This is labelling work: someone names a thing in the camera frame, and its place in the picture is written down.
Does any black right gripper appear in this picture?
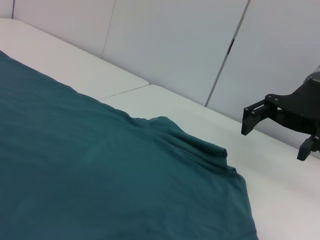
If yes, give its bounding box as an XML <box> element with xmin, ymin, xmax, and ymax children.
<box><xmin>241</xmin><ymin>71</ymin><xmax>320</xmax><ymax>162</ymax></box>

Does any teal blue shirt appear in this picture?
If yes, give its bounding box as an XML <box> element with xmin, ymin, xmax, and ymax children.
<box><xmin>0</xmin><ymin>49</ymin><xmax>260</xmax><ymax>240</ymax></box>

